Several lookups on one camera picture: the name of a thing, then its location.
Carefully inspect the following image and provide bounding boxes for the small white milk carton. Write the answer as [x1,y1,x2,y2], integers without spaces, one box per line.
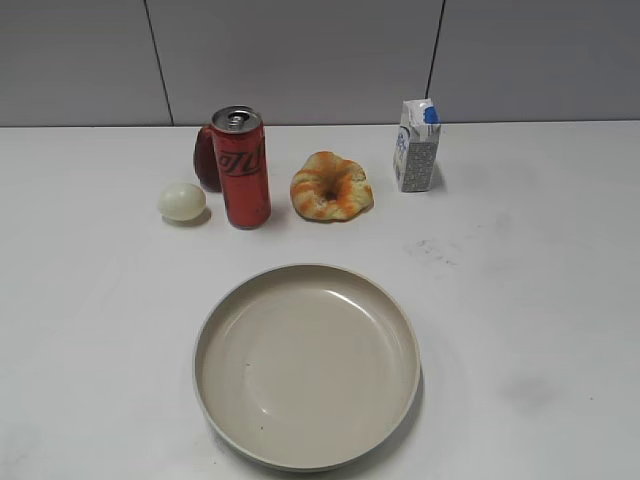
[393,99,441,193]

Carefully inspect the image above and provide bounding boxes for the beige round plate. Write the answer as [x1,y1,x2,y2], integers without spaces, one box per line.
[192,264,422,472]

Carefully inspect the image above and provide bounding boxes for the dark red wax apple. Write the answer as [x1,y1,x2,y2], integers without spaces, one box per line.
[193,125,221,192]

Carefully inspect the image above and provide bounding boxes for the white egg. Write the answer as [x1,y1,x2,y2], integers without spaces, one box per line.
[157,183,206,222]

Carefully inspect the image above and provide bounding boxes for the round orange glazed bread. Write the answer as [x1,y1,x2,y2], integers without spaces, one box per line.
[290,151,374,222]

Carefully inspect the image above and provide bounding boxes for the red cola can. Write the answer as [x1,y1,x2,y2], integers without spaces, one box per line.
[211,105,271,229]

